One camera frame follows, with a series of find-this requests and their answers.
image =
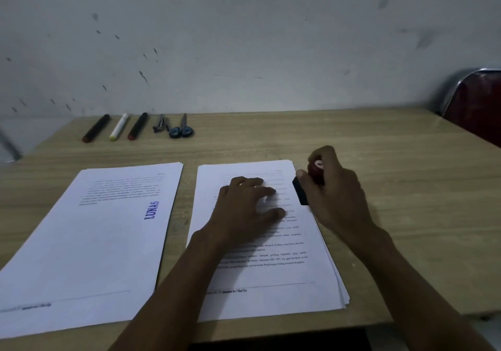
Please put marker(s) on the slim black red-capped marker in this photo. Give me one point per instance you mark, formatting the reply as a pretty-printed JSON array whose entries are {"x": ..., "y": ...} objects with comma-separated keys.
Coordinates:
[{"x": 96, "y": 128}]

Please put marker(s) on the white yellow-tipped marker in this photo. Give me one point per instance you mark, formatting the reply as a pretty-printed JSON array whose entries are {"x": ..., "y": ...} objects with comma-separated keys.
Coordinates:
[{"x": 119, "y": 126}]

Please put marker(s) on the person's right forearm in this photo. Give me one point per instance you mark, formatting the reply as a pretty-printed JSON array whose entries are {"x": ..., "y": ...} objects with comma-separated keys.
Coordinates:
[{"x": 407, "y": 292}]

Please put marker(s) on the thick black red-capped marker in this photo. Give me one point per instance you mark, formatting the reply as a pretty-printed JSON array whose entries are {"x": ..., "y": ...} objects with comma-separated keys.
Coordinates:
[{"x": 137, "y": 126}]

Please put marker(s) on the person's left hand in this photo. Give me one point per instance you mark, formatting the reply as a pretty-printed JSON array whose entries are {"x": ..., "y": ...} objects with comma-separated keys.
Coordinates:
[{"x": 235, "y": 217}]

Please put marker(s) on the person's left thumb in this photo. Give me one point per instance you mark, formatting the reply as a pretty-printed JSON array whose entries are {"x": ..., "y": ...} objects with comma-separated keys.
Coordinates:
[{"x": 273, "y": 215}]

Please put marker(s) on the red chrome-framed chair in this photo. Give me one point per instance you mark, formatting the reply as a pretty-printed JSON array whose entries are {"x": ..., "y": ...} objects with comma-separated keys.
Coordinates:
[{"x": 475, "y": 104}]

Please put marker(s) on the red and black rubber stamp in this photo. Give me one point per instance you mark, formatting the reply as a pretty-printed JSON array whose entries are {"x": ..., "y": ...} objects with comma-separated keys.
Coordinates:
[{"x": 301, "y": 192}]

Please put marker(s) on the blue-stamped printed paper stack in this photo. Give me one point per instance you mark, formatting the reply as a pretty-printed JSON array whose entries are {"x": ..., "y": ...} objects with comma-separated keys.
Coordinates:
[{"x": 98, "y": 245}]

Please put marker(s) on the small grey metal clip tool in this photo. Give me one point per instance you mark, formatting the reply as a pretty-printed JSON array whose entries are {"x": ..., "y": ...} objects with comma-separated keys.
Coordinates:
[{"x": 158, "y": 124}]

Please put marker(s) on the person's left forearm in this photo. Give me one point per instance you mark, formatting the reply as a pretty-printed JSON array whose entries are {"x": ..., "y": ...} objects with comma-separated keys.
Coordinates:
[{"x": 172, "y": 296}]

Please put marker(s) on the person's right thumb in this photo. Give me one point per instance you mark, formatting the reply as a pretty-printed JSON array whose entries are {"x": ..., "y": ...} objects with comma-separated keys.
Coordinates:
[{"x": 303, "y": 178}]

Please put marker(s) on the person's left middle finger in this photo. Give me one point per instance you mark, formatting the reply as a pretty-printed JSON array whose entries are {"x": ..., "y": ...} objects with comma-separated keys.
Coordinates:
[{"x": 248, "y": 182}]

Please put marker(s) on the person's right hand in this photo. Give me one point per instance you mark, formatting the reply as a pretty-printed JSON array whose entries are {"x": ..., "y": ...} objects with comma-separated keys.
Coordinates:
[{"x": 340, "y": 198}]

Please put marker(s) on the unstamped printed paper stack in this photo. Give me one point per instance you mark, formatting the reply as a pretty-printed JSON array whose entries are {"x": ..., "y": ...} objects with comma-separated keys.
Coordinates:
[{"x": 274, "y": 272}]

